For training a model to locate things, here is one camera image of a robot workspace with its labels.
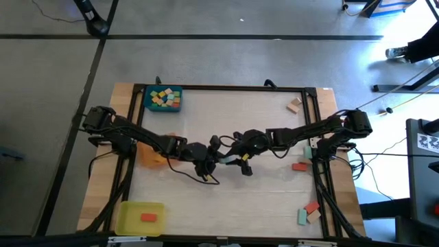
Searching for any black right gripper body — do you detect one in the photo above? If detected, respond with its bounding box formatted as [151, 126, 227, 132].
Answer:
[236, 146, 257, 177]

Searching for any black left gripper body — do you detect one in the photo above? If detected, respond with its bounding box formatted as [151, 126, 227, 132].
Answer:
[185, 142, 215, 169]

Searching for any orange plastic bin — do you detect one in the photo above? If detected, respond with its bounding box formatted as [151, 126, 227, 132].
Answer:
[136, 132, 180, 169]

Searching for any blue plastic bin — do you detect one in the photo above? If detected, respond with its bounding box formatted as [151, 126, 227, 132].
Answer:
[143, 84, 184, 113]

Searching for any yellow plastic bin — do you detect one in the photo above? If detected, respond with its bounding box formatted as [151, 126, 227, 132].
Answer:
[114, 200, 166, 237]

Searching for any black standing desk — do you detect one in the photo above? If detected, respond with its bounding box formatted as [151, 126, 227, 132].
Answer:
[372, 64, 439, 93]

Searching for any black operator desk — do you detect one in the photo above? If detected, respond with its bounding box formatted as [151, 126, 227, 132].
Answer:
[359, 118, 439, 247]

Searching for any person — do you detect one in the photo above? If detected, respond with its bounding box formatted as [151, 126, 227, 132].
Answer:
[385, 21, 439, 64]

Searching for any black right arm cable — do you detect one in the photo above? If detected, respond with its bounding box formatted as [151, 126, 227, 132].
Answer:
[218, 134, 241, 148]

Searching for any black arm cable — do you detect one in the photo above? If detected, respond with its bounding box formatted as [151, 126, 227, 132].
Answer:
[218, 134, 241, 148]
[166, 156, 221, 186]

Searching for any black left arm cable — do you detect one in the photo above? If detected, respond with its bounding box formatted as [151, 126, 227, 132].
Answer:
[166, 156, 221, 186]

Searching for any black table frame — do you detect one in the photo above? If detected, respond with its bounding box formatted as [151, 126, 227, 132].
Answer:
[82, 82, 368, 241]

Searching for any black floor cable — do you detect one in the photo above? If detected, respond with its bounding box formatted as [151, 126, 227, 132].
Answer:
[355, 152, 439, 158]

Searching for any yellow hanging cable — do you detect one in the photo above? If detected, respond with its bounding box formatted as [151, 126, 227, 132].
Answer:
[377, 84, 439, 117]

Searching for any beige hanging rope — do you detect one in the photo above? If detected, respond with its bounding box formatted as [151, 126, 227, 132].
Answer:
[356, 58, 439, 110]

